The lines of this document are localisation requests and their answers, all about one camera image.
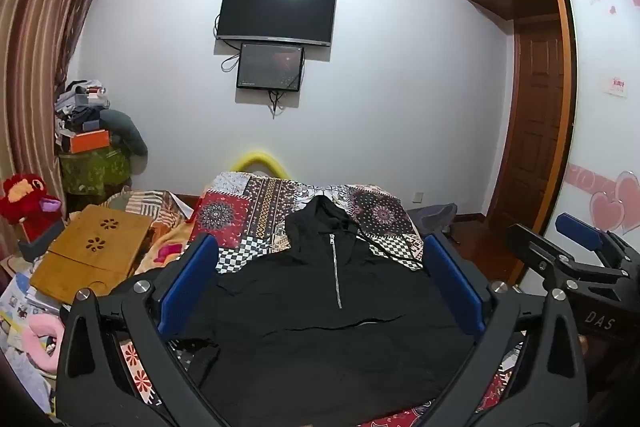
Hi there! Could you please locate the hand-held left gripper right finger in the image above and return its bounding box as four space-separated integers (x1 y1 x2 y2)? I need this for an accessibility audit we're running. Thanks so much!
422 234 589 427

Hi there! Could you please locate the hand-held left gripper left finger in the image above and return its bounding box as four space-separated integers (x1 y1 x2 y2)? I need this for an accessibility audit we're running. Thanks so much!
56 234 236 427

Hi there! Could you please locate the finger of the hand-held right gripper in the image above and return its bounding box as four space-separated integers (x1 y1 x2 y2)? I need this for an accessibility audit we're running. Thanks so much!
506 223 631 304
556 213 640 276

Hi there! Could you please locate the black zip hoodie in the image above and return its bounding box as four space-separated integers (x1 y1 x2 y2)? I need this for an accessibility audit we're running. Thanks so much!
107 194 480 426

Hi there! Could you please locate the white heart-print sliding door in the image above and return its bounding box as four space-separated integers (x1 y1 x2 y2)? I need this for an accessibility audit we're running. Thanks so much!
552 0 640 253

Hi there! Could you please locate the patchwork patterned blanket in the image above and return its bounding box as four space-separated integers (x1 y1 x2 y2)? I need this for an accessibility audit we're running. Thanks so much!
115 170 526 427

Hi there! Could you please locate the wooden lap desk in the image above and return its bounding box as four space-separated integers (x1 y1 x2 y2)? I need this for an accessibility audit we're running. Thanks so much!
29 204 153 305

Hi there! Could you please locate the brown wooden door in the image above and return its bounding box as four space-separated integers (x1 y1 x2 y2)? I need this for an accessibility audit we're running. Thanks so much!
492 19 566 228

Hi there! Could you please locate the small red-white label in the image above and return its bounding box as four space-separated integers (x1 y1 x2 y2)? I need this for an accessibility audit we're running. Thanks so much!
602 74 630 96

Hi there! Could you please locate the green patterned cloth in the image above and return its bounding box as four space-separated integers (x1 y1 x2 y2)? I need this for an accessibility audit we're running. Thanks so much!
59 147 132 198

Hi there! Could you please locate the pink neck pillow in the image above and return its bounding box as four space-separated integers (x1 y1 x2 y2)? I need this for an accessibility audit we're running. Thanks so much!
20 319 66 375

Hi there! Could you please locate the pile of magazines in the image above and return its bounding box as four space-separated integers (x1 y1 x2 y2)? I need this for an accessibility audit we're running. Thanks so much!
0 272 66 408

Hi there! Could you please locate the orange box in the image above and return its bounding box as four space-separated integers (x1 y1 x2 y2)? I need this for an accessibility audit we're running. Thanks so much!
69 129 112 154

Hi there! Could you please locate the red plush toy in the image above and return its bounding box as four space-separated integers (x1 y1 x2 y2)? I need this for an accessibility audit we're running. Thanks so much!
0 173 63 240

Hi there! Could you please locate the pile of clutter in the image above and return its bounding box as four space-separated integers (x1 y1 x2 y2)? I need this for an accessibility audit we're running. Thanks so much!
54 79 111 138

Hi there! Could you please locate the brown striped curtain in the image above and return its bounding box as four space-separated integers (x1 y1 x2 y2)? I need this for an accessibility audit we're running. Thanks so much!
0 0 121 218

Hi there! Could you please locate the yellow foam ring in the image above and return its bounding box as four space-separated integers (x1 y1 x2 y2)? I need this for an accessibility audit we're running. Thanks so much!
231 150 292 180

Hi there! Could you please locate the black monitor cable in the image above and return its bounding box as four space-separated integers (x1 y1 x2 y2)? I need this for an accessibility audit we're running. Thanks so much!
267 89 287 118

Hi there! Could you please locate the small black wall monitor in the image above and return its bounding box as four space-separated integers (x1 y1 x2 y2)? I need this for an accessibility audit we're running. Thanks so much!
236 42 305 92

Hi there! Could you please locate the black wall television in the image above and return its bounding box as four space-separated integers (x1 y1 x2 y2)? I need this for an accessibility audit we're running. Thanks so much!
216 0 337 46

